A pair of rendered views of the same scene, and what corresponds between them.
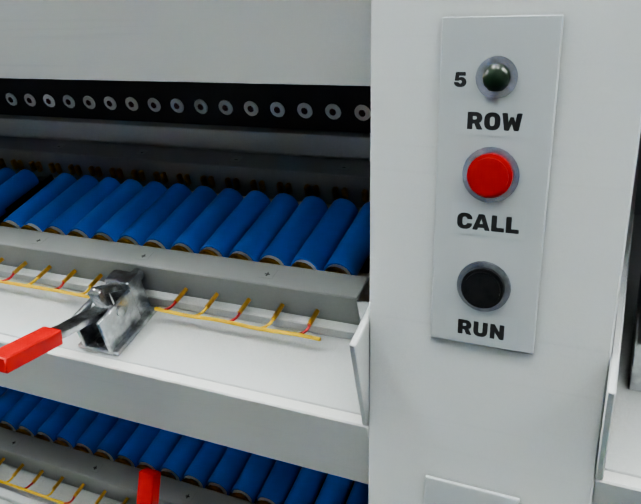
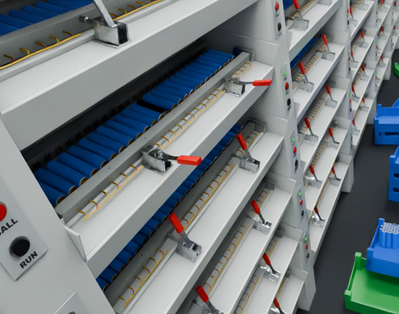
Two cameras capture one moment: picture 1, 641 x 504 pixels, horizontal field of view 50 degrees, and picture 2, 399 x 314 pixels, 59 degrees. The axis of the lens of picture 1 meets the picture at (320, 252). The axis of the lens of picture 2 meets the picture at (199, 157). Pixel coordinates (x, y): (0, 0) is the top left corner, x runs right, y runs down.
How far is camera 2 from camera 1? 0.84 m
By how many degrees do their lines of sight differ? 68
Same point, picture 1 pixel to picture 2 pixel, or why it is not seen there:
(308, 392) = (264, 70)
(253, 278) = (237, 62)
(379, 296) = (271, 37)
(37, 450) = (198, 187)
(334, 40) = not seen: outside the picture
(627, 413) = not seen: hidden behind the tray
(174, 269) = (228, 71)
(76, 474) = (212, 176)
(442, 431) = (279, 58)
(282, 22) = not seen: outside the picture
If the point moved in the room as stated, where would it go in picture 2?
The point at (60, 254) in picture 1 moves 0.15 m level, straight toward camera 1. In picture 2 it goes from (208, 89) to (280, 65)
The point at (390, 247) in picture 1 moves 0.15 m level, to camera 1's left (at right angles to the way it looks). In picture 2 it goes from (271, 27) to (276, 45)
